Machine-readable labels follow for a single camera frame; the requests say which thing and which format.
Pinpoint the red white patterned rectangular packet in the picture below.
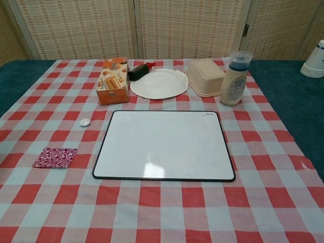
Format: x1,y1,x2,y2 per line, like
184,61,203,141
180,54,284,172
32,147,78,169

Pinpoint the woven bamboo screen panel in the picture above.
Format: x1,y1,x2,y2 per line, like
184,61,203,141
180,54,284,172
7,0,140,61
242,0,317,61
0,0,28,66
297,0,324,61
134,0,250,61

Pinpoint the white paper plate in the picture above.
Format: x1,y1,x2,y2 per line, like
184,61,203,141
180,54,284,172
130,68,189,100

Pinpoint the red white checkered tablecloth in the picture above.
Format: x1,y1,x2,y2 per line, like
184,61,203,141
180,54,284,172
0,59,324,243

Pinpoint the stack of white paper cups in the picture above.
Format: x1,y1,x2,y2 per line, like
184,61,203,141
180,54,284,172
300,39,324,78

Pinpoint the orange biscuit box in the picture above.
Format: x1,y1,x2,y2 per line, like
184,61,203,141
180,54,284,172
96,57,130,106

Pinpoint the beige plastic food container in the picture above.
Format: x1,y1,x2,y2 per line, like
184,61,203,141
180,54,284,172
186,59,227,98

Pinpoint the black sauce bottle red cap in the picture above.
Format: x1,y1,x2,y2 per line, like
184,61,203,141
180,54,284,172
127,61,155,82

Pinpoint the white dry-erase board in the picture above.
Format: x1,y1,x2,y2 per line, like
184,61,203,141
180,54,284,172
92,110,236,183

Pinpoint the mayonnaise bottle blue cap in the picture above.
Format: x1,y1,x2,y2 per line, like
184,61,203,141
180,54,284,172
220,51,254,107

